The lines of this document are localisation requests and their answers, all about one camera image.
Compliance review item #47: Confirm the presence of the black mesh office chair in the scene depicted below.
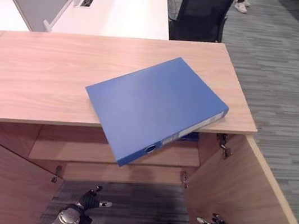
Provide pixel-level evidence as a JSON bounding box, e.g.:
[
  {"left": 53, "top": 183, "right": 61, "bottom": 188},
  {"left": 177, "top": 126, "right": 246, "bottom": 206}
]
[{"left": 164, "top": 0, "right": 239, "bottom": 51}]

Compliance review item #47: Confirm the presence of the wooden right cabinet door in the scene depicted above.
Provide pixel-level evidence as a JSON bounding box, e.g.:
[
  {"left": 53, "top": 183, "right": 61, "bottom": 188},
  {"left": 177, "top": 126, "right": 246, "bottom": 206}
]
[{"left": 178, "top": 126, "right": 299, "bottom": 224}]

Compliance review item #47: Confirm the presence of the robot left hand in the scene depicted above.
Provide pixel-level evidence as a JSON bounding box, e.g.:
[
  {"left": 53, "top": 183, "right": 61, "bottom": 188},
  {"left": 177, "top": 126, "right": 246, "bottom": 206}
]
[{"left": 78, "top": 182, "right": 115, "bottom": 214}]

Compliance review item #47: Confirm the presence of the metal cabinet door hinge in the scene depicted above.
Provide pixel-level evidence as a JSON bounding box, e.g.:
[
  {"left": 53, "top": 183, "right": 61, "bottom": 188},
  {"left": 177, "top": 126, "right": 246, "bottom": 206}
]
[
  {"left": 50, "top": 164, "right": 64, "bottom": 184},
  {"left": 212, "top": 132, "right": 235, "bottom": 161},
  {"left": 178, "top": 171, "right": 191, "bottom": 189}
]

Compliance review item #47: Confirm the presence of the blue lever arch folder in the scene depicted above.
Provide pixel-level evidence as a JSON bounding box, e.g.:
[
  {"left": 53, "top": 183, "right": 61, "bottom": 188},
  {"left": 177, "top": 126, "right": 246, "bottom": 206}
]
[{"left": 74, "top": 43, "right": 237, "bottom": 182}]

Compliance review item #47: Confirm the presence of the wooden office cabinet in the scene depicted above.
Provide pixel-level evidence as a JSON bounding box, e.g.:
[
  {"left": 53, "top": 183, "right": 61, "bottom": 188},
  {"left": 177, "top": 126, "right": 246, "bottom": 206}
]
[{"left": 0, "top": 8, "right": 271, "bottom": 209}]

